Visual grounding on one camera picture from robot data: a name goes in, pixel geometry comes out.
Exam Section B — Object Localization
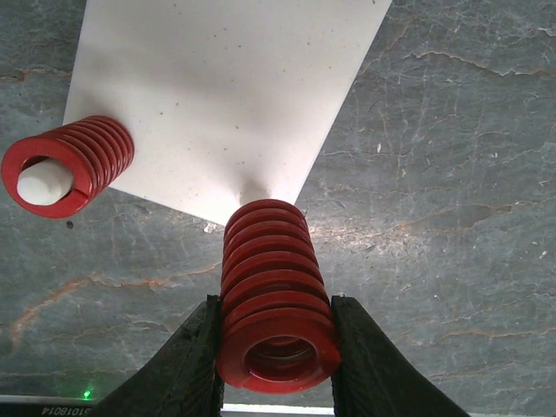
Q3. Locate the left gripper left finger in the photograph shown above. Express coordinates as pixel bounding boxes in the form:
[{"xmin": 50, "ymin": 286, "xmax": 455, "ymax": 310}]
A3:
[{"xmin": 90, "ymin": 295, "xmax": 224, "ymax": 416}]

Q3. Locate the red large spring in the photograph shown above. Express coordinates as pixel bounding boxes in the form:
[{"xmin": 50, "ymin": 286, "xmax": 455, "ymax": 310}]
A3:
[
  {"xmin": 216, "ymin": 199, "xmax": 341, "ymax": 394},
  {"xmin": 1, "ymin": 116, "xmax": 135, "ymax": 218}
]

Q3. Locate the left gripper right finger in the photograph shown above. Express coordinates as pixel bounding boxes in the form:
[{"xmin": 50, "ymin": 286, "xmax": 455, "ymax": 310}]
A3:
[{"xmin": 331, "ymin": 295, "xmax": 467, "ymax": 417}]

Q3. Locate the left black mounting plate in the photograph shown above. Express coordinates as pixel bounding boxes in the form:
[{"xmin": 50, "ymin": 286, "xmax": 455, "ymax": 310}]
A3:
[{"xmin": 1, "ymin": 394, "xmax": 96, "ymax": 417}]

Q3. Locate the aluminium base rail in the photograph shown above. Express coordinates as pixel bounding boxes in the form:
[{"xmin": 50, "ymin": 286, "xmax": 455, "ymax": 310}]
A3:
[{"xmin": 220, "ymin": 403, "xmax": 334, "ymax": 417}]

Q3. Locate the white peg base plate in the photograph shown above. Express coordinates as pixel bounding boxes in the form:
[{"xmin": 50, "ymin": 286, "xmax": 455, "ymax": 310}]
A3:
[{"xmin": 60, "ymin": 1, "xmax": 390, "ymax": 224}]

